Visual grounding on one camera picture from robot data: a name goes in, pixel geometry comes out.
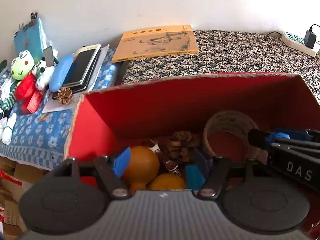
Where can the black charger plug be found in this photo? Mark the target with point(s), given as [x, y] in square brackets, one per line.
[310, 38]

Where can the wooden gourd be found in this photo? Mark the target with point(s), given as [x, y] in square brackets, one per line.
[142, 162]

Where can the large clear tape roll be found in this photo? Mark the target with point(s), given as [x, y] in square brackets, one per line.
[225, 120]

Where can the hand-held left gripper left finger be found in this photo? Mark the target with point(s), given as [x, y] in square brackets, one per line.
[122, 161]

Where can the black smartphone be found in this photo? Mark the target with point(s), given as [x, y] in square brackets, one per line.
[81, 66]

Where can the brown cardboard box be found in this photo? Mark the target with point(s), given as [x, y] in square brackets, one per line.
[12, 192]

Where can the blue book with clips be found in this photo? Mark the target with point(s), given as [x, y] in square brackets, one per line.
[30, 37]

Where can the green frog plush toy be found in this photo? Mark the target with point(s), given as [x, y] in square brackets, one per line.
[22, 65]

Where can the orange round fruit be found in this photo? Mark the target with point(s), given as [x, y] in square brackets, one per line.
[166, 182]

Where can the red cardboard box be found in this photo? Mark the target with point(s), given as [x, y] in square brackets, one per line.
[175, 100]

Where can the white black dog plush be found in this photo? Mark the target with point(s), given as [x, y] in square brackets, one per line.
[43, 75]

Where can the light brown pine cone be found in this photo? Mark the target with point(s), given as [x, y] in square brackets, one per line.
[65, 95]

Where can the small red metal object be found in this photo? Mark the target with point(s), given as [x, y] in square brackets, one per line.
[170, 163]

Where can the yellow book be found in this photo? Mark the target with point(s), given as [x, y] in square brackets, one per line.
[155, 42]

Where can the white lotion bottle blue cap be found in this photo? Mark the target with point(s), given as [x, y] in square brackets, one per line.
[193, 177]

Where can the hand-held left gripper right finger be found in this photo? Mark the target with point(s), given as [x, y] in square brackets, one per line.
[202, 162]

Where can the red packet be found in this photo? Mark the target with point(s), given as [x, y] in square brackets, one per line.
[31, 103]

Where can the white power strip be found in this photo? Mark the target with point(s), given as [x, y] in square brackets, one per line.
[295, 41]

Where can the red plush toy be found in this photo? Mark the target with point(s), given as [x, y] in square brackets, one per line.
[25, 90]

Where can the small dark phone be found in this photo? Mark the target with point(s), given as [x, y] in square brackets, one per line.
[48, 56]

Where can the blue floral cloth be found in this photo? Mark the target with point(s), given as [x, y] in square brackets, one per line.
[37, 132]

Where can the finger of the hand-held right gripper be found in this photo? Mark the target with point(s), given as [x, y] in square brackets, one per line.
[257, 138]
[300, 135]

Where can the dark pine cone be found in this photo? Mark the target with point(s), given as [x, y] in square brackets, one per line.
[182, 140]

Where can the blue glasses case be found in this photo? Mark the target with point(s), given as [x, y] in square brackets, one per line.
[61, 72]

